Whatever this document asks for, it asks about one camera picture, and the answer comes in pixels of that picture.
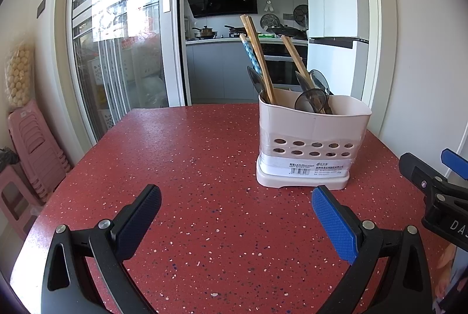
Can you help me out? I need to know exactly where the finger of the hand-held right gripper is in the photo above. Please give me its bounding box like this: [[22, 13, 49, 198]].
[[398, 152, 468, 198], [441, 149, 468, 185]]

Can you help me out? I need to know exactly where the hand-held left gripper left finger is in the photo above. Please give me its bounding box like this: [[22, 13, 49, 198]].
[[40, 184, 162, 314]]

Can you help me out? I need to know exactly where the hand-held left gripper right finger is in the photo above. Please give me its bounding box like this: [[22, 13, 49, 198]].
[[312, 185, 434, 314]]

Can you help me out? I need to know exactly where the pale pink plastic utensil holder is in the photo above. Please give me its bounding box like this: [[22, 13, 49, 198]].
[[255, 92, 372, 189]]

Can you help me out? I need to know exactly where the dark translucent plastic spoon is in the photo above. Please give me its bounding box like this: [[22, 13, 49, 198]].
[[295, 71, 311, 91], [247, 65, 267, 95], [294, 88, 327, 114], [309, 70, 333, 115]]

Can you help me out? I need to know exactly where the plain wooden chopstick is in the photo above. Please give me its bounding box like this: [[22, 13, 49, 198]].
[[281, 35, 316, 90], [246, 16, 276, 105]]

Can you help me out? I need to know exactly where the blue patterned chopstick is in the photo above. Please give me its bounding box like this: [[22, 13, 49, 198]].
[[239, 34, 263, 77]]

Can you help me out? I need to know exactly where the orange patterned chopstick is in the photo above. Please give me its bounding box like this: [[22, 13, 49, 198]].
[[240, 15, 273, 105]]

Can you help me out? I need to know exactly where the person's right hand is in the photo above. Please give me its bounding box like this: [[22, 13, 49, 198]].
[[435, 247, 457, 302]]

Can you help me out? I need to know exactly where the single pink plastic stool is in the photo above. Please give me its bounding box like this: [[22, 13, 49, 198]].
[[0, 166, 42, 241]]

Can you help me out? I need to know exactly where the stack of pink plastic stools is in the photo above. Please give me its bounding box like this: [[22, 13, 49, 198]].
[[8, 99, 73, 203]]

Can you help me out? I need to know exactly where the black bag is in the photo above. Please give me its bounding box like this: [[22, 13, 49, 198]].
[[0, 147, 20, 166]]

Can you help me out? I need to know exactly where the sliding glass door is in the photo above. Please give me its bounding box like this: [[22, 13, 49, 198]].
[[67, 0, 185, 141]]

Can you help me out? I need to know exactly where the black built-in oven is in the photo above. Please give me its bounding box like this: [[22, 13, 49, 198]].
[[256, 42, 308, 87]]

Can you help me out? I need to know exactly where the grey kitchen counter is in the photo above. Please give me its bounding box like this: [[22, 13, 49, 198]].
[[185, 37, 308, 104]]

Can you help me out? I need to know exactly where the bag of pale balls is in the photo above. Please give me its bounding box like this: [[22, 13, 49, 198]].
[[4, 39, 36, 109]]

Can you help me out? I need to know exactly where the black wok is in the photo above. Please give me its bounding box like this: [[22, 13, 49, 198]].
[[272, 25, 308, 37]]

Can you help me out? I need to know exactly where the steel pot with lid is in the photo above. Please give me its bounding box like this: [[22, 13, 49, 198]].
[[194, 25, 219, 40]]

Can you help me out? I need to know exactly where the round steamer rack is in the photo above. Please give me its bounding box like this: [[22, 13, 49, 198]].
[[259, 13, 280, 31]]

